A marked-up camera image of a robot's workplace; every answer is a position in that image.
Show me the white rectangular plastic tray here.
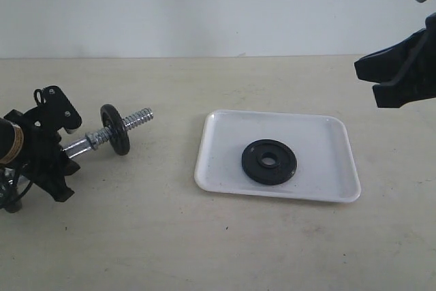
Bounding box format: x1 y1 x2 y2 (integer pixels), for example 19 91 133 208
194 109 361 203

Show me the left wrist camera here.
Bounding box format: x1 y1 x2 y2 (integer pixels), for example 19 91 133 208
33 85 82 134

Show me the black weight plate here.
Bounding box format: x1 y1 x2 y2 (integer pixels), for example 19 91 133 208
241 139 298 186

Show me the chrome threaded dumbbell bar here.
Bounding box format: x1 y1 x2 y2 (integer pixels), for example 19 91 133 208
63 108 153 159

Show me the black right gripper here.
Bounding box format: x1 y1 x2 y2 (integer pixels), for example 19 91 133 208
354 12 436 108

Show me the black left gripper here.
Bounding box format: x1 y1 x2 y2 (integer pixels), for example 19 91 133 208
3 106 80 202

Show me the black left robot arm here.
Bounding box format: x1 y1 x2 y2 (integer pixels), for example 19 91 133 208
1 108 82 207

